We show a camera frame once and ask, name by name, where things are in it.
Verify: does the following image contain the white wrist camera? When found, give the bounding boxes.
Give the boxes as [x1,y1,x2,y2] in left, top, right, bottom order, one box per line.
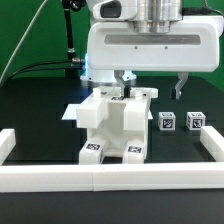
[92,0,138,21]

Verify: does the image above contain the white U-shaped obstacle frame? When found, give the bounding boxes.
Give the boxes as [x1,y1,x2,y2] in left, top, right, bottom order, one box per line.
[0,129,224,192]

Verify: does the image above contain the black camera stand pole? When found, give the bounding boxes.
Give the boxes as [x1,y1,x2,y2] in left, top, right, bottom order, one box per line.
[59,0,88,80]

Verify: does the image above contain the white chair seat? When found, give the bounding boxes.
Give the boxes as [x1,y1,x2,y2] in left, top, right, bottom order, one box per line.
[86,96,149,158]

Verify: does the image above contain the white tag base sheet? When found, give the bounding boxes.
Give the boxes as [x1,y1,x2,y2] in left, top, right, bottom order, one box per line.
[62,104,79,120]

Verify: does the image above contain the white tagged cube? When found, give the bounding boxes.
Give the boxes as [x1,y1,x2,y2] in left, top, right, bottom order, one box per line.
[158,112,176,131]
[186,112,206,130]

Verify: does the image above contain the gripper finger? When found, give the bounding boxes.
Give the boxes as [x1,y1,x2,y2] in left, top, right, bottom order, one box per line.
[114,70,131,98]
[171,72,189,100]

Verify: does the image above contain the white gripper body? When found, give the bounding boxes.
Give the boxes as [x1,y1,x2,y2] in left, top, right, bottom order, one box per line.
[87,17,224,72]

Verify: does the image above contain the white chair back frame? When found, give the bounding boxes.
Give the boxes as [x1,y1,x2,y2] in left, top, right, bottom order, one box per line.
[76,86,158,131]

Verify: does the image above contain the black cables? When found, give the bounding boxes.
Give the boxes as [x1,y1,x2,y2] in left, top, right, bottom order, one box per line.
[4,58,85,85]

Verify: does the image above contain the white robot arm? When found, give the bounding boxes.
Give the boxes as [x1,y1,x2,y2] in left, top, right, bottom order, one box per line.
[85,0,224,98]

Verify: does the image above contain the grey white cable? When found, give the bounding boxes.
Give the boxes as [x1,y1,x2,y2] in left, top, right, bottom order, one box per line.
[0,0,50,88]

